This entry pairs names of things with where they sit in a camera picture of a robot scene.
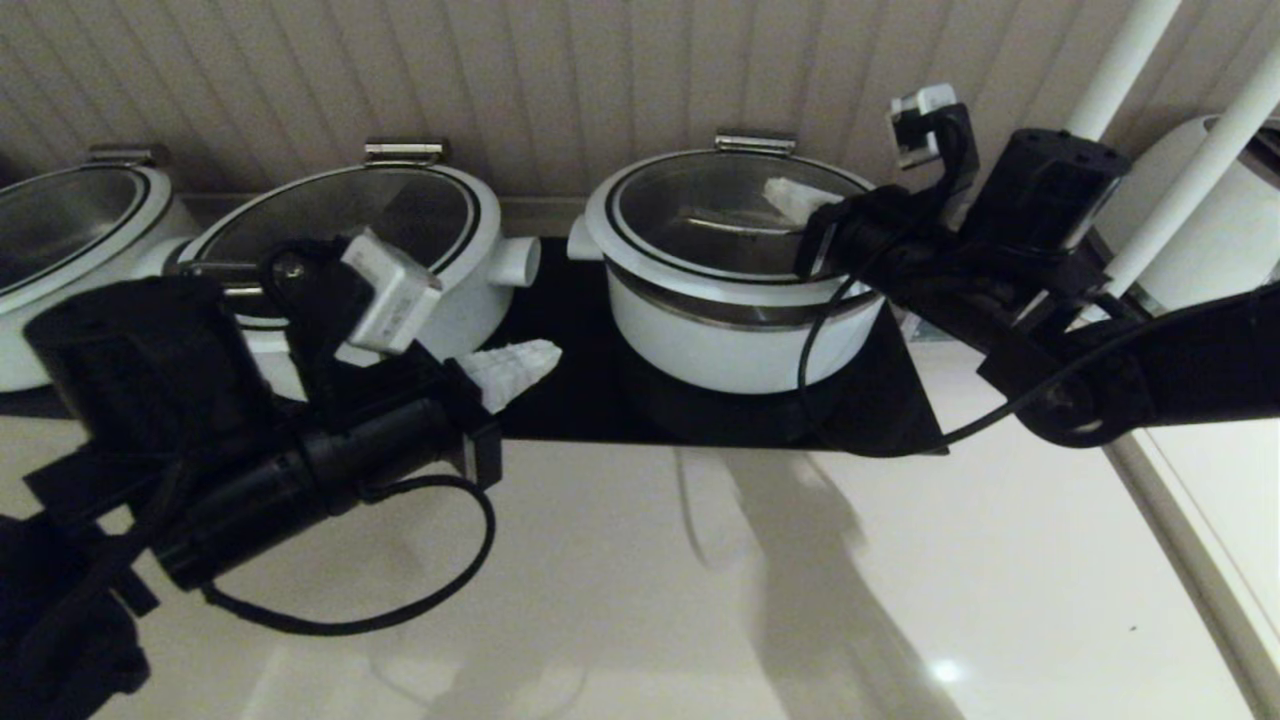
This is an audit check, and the white pot steel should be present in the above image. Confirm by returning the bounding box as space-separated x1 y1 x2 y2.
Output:
567 215 887 396
0 165 201 393
165 165 544 401

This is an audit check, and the large black glass hob panel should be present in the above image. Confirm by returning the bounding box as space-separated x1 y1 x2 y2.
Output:
440 236 950 459

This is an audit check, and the small black glass hob panel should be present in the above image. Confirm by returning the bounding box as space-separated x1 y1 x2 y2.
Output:
0 385 76 421

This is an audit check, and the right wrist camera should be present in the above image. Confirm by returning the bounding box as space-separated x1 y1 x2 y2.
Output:
889 83 979 196

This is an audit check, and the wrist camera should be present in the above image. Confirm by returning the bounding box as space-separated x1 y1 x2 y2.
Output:
262 227 444 401
889 83 979 196

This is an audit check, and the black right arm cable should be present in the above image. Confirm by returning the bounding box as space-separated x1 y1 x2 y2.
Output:
796 272 1280 453

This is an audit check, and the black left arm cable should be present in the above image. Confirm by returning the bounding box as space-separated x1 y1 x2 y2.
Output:
198 474 498 638

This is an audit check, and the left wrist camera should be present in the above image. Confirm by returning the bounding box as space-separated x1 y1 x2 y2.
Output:
262 227 444 401

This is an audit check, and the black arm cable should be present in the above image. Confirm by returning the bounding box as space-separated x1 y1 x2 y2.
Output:
198 474 498 638
796 272 1280 453

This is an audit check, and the white toaster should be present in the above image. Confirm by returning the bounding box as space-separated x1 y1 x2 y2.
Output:
1085 113 1280 316

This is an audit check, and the glass pot lid white rim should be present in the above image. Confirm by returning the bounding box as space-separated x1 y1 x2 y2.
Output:
165 164 501 331
0 164 179 319
584 149 887 308

